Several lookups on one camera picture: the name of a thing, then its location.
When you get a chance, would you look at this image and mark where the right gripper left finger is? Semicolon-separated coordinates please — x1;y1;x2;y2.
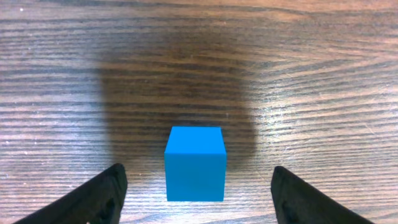
12;162;129;224

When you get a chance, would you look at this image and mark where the blue cube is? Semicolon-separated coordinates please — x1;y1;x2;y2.
164;126;228;202

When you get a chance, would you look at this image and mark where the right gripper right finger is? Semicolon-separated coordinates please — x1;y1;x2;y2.
270;165;376;224

